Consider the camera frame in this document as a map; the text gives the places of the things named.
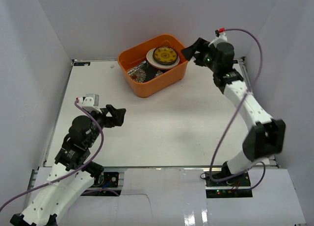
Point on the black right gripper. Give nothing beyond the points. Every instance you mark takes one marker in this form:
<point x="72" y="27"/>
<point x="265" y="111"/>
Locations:
<point x="199" y="45"/>

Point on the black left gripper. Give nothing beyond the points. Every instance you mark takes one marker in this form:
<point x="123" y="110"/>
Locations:
<point x="109" y="116"/>

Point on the yellow patterned round plate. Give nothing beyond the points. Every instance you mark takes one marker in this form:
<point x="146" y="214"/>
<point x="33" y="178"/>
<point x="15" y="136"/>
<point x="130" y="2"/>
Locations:
<point x="165" y="55"/>

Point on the black square floral plate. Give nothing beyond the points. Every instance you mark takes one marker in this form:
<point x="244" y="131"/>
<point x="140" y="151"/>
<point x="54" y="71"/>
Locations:
<point x="144" y="72"/>

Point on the cream round plate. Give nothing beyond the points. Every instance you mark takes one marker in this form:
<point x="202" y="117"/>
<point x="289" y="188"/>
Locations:
<point x="154" y="63"/>

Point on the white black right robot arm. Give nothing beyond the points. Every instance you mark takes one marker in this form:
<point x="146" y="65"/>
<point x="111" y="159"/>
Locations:
<point x="265" y="134"/>

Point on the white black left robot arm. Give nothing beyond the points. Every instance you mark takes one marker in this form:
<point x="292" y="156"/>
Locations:
<point x="73" y="171"/>

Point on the left blue corner label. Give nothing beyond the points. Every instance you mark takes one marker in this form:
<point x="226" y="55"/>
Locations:
<point x="81" y="64"/>

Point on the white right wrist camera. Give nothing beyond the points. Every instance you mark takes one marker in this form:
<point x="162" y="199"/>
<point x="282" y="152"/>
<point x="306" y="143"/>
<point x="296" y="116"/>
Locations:
<point x="220" y="37"/>

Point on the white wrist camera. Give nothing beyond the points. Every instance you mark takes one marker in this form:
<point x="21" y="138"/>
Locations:
<point x="220" y="37"/>
<point x="90" y="103"/>

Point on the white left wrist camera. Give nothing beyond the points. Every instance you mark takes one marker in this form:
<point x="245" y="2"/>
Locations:
<point x="90" y="103"/>

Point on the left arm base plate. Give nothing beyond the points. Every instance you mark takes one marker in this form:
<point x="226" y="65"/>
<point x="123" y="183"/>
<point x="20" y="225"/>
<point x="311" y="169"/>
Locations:
<point x="105" y="185"/>

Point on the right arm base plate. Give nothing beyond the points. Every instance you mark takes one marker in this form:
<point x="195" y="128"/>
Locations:
<point x="239" y="187"/>

